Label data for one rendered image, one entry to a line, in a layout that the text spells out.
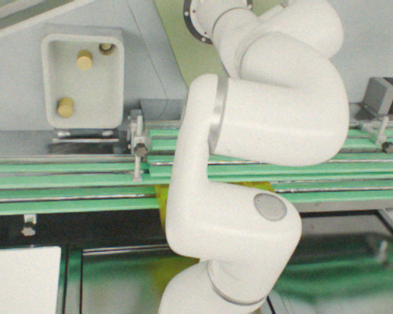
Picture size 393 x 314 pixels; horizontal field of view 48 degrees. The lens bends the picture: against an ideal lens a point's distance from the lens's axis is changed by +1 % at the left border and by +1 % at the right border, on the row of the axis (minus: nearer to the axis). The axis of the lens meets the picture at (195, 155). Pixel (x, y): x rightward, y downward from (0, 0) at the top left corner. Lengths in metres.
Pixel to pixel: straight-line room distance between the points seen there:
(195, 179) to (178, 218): 0.04
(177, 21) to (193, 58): 0.10
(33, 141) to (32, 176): 0.12
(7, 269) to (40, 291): 0.10
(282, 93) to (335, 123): 0.06
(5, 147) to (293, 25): 0.75
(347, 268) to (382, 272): 0.09
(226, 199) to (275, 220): 0.05
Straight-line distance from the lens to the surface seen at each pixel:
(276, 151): 0.45
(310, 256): 1.23
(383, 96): 1.30
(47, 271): 1.05
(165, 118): 1.06
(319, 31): 0.62
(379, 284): 1.24
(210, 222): 0.44
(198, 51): 1.03
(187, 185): 0.43
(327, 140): 0.46
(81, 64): 1.04
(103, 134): 1.16
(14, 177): 1.05
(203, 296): 0.57
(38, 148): 1.12
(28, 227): 1.05
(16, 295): 1.02
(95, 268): 1.05
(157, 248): 1.10
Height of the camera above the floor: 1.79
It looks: 55 degrees down
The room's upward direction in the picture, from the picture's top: 160 degrees clockwise
